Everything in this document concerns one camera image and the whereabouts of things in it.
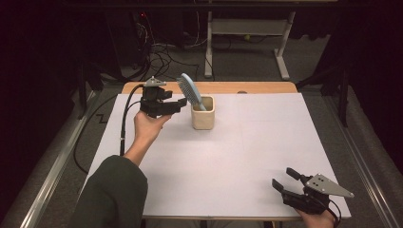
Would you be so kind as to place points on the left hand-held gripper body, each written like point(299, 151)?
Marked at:
point(155, 104)

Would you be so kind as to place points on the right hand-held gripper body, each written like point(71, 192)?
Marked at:
point(312, 196)

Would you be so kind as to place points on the light blue hairbrush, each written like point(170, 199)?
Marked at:
point(189, 88)

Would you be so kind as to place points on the beige square cup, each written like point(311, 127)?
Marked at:
point(203, 120)

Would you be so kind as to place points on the person's left hand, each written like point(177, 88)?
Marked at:
point(149, 126)

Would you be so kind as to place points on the person's right hand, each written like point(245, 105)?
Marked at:
point(316, 220)

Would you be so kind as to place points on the wooden table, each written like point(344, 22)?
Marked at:
point(228, 87)

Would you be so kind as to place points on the white table cover sheet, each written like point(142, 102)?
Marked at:
point(228, 171)

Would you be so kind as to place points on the black metal stand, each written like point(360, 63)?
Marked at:
point(343, 95)
point(83, 91)

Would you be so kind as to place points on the small yellow-green ball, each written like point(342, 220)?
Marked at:
point(247, 37)

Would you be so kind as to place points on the aluminium floor rail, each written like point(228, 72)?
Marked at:
point(364, 158)
point(47, 177)

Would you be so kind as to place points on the white metal desk frame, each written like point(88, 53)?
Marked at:
point(247, 27)

